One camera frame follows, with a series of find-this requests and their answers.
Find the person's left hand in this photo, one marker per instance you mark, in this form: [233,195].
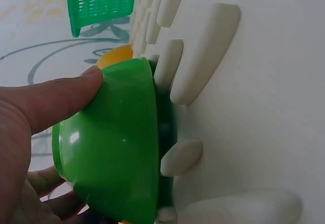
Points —
[23,132]

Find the person's left thumb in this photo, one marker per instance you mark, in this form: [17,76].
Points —
[73,92]

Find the person's left fingers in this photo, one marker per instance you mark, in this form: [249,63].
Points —
[56,203]

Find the green plastic bowl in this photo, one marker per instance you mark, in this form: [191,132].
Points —
[114,137]

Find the yellow plastic bowl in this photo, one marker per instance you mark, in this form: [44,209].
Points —
[115,55]

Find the green slotted plastic basket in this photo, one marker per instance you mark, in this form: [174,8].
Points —
[101,3]

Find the white plastic peg dish rack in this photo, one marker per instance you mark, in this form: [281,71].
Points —
[259,112]

